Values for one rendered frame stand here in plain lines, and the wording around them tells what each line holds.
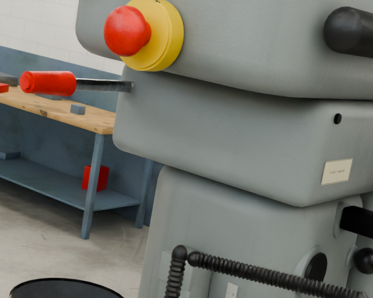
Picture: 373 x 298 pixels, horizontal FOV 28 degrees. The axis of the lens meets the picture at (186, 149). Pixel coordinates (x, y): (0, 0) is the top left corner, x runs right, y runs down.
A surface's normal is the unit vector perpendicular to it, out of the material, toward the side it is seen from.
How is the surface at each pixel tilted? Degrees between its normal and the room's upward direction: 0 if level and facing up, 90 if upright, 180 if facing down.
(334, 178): 90
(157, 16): 90
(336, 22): 90
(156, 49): 90
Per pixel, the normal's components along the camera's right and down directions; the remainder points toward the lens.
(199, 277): 0.79, 0.24
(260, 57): -0.15, 0.15
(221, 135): -0.58, 0.04
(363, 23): 0.26, -0.06
